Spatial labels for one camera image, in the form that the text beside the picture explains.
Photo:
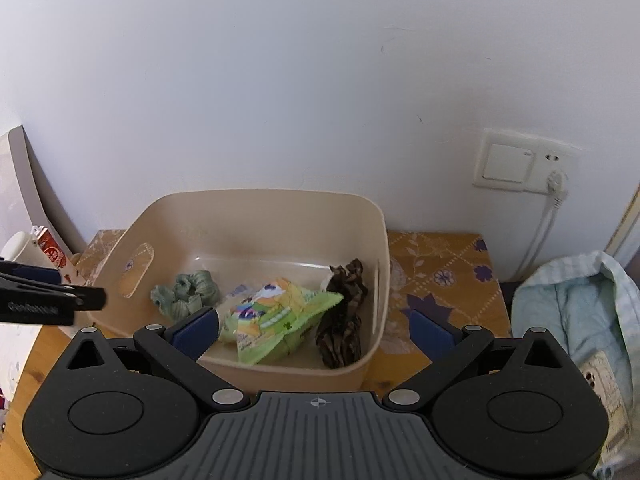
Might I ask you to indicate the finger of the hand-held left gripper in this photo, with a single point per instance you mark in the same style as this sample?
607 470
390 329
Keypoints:
75 297
35 276

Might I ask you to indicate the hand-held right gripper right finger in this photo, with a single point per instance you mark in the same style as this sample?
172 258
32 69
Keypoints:
430 334

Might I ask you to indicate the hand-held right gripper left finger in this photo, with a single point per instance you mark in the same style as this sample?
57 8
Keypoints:
195 332

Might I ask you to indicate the beige plastic storage bin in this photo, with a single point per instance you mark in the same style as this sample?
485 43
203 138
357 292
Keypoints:
250 225

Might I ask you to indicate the red and white carton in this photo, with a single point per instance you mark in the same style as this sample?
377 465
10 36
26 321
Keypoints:
47 250

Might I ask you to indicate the white paper cup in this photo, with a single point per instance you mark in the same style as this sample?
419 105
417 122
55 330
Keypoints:
15 247

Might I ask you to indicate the green fabric scrunchie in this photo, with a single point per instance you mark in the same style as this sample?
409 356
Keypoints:
187 285

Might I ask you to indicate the green cartoon snack packet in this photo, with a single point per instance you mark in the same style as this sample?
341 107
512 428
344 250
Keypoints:
280 320

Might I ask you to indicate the brown patterned scrunchie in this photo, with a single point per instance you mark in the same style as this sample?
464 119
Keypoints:
340 330

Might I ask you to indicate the grey leaning board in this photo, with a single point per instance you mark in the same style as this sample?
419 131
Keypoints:
30 185

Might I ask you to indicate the light blue quilted blanket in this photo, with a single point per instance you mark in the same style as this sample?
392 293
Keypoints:
560 300

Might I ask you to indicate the white wall switch socket plate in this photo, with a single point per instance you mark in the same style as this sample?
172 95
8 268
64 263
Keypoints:
505 160

